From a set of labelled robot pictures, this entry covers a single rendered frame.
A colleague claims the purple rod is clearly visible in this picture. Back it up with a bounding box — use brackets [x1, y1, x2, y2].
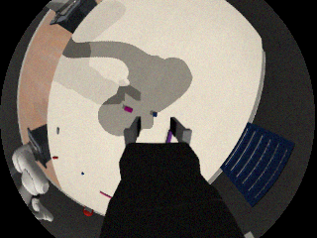
[166, 130, 173, 143]

